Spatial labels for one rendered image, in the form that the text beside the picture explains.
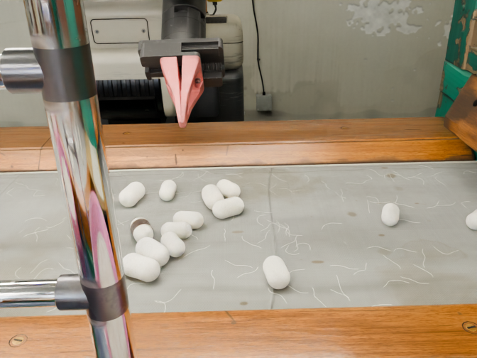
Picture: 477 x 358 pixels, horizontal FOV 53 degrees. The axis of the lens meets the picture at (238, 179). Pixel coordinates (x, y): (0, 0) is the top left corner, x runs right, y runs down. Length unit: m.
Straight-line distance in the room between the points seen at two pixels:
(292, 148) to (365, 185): 0.11
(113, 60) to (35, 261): 0.66
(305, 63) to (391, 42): 0.44
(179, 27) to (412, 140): 0.34
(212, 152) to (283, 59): 1.93
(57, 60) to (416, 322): 0.29
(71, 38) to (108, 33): 0.90
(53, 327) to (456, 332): 0.28
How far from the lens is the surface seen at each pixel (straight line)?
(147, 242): 0.45
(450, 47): 0.81
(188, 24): 0.62
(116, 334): 0.28
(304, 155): 0.65
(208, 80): 0.62
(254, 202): 0.55
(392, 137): 0.69
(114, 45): 1.12
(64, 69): 0.21
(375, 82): 2.67
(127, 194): 0.55
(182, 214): 0.50
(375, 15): 2.60
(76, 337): 0.37
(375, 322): 0.37
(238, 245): 0.48
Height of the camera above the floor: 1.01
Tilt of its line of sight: 26 degrees down
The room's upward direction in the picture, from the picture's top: 1 degrees counter-clockwise
